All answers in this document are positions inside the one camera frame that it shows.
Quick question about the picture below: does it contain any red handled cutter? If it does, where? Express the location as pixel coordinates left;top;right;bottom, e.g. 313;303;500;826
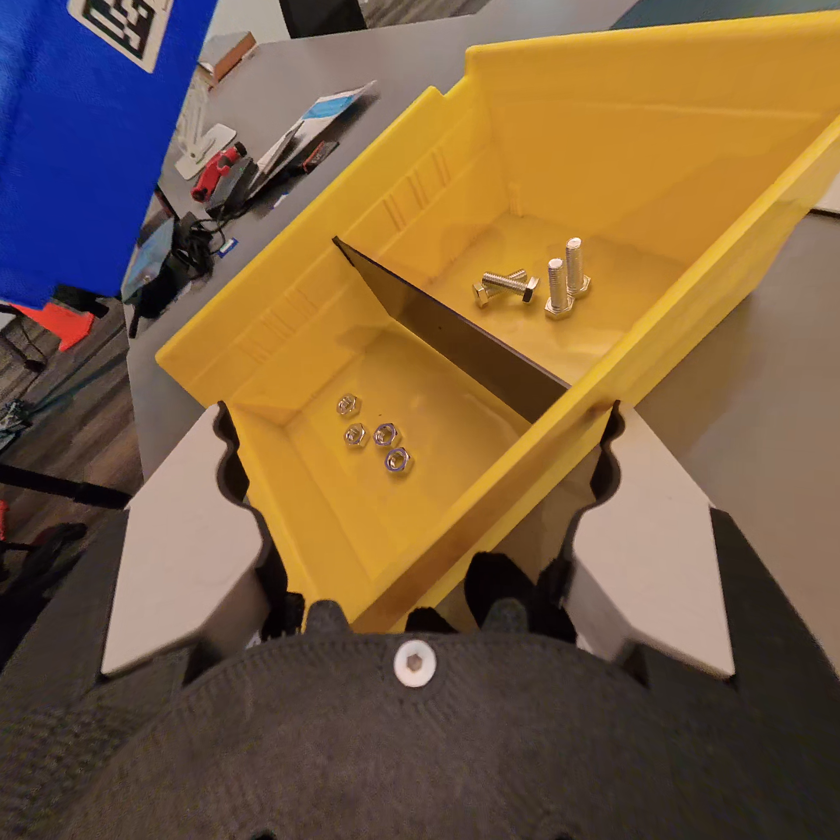
190;142;248;202

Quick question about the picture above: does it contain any blue storage bin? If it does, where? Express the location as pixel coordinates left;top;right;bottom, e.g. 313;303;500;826
0;0;221;309

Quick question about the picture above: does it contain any black easel stand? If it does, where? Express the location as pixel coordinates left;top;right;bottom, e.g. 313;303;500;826
0;461;132;511

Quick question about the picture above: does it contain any black flat case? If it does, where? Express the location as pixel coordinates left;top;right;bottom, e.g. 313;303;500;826
205;157;260;217

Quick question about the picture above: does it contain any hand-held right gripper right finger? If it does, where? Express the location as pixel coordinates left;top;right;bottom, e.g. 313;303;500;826
561;400;736;680

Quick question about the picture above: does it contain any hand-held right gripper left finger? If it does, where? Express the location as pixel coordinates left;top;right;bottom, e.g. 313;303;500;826
100;402;290;678

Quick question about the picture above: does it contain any black flat card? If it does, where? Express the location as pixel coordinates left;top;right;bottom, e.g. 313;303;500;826
298;139;341;175

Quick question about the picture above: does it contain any black bin divider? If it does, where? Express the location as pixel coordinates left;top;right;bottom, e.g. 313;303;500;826
332;236;571;424

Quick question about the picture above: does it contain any yellow storage bin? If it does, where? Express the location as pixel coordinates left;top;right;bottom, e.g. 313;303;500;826
155;10;840;634

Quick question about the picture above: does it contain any black cable bundle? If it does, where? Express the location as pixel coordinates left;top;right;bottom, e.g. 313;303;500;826
123;210;221;339

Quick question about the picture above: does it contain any white and blue leaflet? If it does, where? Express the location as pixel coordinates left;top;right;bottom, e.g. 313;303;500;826
252;80;382;191

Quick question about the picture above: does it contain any brown edged desk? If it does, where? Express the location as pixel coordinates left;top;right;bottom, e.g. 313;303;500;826
199;33;258;89

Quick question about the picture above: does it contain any orange traffic cone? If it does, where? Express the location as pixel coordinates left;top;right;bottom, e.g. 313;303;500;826
13;298;96;353

